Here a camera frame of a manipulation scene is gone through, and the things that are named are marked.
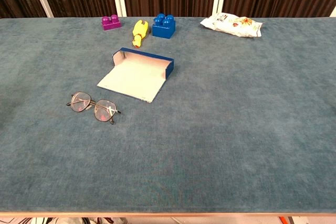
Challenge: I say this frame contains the blue cardboard glasses case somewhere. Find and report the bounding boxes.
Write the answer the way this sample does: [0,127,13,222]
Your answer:
[97,47,175,103]

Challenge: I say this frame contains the wire-rimmed glasses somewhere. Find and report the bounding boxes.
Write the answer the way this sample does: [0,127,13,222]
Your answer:
[66,91,122,125]

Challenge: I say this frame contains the teal felt table cloth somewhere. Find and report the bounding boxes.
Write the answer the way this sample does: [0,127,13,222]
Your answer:
[0,16,336,214]

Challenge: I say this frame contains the blue toy building brick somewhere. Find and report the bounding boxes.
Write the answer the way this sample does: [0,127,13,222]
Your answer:
[151,13,176,39]

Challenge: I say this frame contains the yellow rubber chicken toy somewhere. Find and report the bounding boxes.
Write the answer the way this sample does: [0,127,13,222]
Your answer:
[132,19,150,49]

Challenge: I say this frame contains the purple toy building brick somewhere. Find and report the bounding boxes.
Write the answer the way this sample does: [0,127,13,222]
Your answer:
[101,14,122,31]

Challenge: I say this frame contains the white printed snack packet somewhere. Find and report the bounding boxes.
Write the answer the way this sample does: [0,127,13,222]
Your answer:
[199,12,264,38]

